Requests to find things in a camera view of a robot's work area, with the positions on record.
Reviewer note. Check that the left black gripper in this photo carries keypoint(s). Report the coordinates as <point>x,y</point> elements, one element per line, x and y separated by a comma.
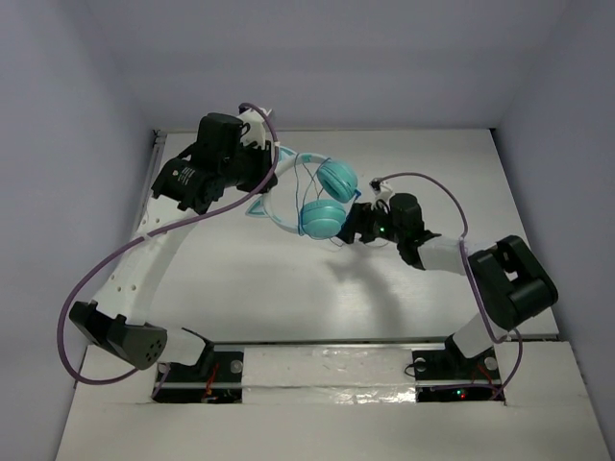
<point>262,169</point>

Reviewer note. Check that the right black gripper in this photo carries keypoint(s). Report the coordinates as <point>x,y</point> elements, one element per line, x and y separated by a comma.
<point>358,221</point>

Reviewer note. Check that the teal cat-ear headphones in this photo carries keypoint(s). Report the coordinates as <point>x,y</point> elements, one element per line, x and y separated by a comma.
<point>322,218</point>

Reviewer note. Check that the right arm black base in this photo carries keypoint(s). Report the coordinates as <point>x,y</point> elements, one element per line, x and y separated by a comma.
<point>447,376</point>

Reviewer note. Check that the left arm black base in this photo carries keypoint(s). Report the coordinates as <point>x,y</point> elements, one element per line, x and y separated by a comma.
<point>216,378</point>

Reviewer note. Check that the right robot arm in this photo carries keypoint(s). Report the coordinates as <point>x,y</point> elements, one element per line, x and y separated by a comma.
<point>509,283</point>

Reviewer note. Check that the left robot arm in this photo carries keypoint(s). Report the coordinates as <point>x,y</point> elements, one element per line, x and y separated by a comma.
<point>111,304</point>

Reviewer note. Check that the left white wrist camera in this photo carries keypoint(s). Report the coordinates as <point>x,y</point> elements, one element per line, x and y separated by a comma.
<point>254,130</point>

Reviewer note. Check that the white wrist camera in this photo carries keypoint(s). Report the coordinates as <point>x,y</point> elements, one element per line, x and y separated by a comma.
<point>254,130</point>
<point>381,189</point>

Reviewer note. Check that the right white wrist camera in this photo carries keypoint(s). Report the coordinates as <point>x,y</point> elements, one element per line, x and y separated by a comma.
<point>381,189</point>

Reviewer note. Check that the left side aluminium rail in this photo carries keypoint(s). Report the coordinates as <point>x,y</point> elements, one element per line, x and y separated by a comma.
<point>153,164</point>

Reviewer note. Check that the aluminium rail with foil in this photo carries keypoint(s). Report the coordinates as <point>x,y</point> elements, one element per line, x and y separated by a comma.
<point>338,373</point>

